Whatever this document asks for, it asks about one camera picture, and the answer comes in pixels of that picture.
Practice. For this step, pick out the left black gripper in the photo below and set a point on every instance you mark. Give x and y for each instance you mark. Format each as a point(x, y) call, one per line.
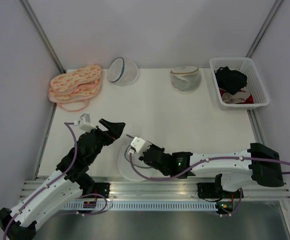
point(116, 129)

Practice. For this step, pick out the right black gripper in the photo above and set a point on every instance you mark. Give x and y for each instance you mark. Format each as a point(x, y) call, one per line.
point(152, 146)

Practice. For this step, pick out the black bra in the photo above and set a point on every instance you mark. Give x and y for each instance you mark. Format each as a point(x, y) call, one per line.
point(231, 81)

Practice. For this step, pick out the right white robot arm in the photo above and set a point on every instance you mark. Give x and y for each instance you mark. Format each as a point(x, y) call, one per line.
point(257, 165)

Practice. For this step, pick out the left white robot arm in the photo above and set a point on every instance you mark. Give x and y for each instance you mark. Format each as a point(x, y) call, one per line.
point(67, 182)

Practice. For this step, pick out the left blue-rimmed mesh laundry bag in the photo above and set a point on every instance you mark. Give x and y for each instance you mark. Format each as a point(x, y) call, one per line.
point(123, 72)

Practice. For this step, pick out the beige-trimmed mesh laundry bag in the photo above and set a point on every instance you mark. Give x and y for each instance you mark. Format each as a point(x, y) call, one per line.
point(185, 79)

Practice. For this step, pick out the beige bra in basket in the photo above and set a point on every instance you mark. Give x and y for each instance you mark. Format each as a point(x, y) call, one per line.
point(238, 98)

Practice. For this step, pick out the white plastic basket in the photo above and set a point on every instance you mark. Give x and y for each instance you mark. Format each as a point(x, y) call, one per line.
point(255, 85)

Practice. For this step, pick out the red garment in basket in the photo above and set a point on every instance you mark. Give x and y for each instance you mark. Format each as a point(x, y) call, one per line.
point(250, 100)

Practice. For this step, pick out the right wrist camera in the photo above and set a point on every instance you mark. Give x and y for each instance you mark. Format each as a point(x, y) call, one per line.
point(140, 145)

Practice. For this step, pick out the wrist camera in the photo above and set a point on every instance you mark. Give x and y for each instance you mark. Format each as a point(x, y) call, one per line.
point(85, 123)
point(140, 145)

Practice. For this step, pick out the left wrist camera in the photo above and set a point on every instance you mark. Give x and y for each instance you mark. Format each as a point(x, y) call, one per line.
point(85, 123)

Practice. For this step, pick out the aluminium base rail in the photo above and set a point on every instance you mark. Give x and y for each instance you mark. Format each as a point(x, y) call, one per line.
point(181, 190)

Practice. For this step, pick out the white slotted cable duct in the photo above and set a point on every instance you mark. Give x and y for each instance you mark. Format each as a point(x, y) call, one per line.
point(79, 205)

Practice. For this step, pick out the left aluminium frame post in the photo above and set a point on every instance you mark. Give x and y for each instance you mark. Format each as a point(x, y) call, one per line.
point(42, 34)

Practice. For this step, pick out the aluminium frame post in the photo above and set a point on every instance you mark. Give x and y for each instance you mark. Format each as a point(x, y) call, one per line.
point(42, 34)
point(265, 26)

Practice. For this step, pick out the right aluminium frame post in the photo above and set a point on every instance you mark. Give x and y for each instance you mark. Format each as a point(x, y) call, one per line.
point(265, 26)

